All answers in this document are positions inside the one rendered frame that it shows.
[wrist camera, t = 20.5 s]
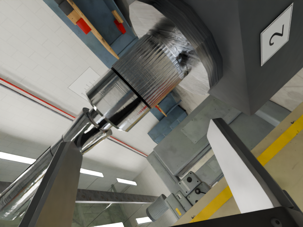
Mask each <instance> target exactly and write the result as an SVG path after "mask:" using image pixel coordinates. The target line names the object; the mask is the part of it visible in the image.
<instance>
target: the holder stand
mask: <svg viewBox="0 0 303 227"><path fill-rule="evenodd" d="M126 1H127V3H128V4H129V17H130V20H131V23H132V25H133V28H134V30H135V32H136V34H137V36H138V38H139V39H140V38H141V37H142V36H143V35H144V34H145V33H146V32H147V31H155V32H157V33H159V34H160V35H162V36H163V37H164V38H165V39H166V40H167V41H168V42H169V43H170V44H171V45H172V46H173V47H174V48H175V49H176V51H177V52H178V53H179V55H180V56H181V58H182V60H183V62H184V64H185V66H186V69H187V76H186V77H185V78H184V79H183V80H182V81H181V82H180V83H179V84H178V85H180V86H181V87H183V88H184V89H185V90H187V91H189V92H191V93H193V94H196V95H206V94H207V93H208V94H210V95H212V96H213V97H215V98H217V99H219V100H221V101H223V102H225V103H226V104H228V105H230V106H232V107H234V108H235V109H237V110H239V111H241V112H243V113H244V114H246V115H249V116H252V115H254V114H255V113H256V112H257V111H258V110H259V109H260V108H261V107H262V106H263V105H264V104H265V103H266V102H267V101H268V100H269V99H270V98H271V97H272V96H273V95H274V94H275V93H276V92H277V91H279V90H280V89H281V88H282V87H283V86H284V85H285V84H286V83H287V82H288V81H289V80H290V79H291V78H292V77H293V76H294V75H295V74H296V73H298V72H299V71H300V70H301V69H302V68H303V0H126Z"/></svg>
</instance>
